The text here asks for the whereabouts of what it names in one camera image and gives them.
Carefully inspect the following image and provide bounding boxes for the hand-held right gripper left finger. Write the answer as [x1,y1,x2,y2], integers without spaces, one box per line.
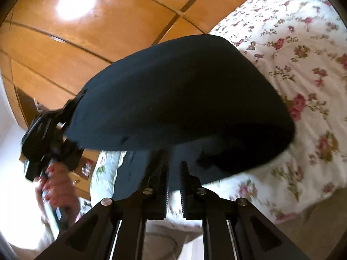
[35,162,169,260]

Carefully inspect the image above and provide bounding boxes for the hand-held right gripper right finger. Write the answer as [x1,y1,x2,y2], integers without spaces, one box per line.
[181,162,310,260]

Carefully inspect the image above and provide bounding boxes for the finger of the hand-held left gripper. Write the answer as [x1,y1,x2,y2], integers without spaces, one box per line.
[63,88,88,120]

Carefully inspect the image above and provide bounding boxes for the black pants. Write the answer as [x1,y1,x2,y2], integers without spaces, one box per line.
[64,34,296,204]

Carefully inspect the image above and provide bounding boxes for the person's left hand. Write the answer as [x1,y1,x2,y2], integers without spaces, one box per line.
[39,162,80,212]

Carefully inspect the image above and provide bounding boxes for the wooden nightstand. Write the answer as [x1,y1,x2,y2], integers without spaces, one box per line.
[69,148,101,199]

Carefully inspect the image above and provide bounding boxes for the light blue floral pillow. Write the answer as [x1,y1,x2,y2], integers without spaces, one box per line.
[90,151,124,205]

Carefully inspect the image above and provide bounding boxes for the wooden wardrobe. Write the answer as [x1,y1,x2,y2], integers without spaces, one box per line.
[0,0,277,132]

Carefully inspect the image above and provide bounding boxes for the floral bedsheet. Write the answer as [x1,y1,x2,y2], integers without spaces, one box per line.
[168,0,347,224]

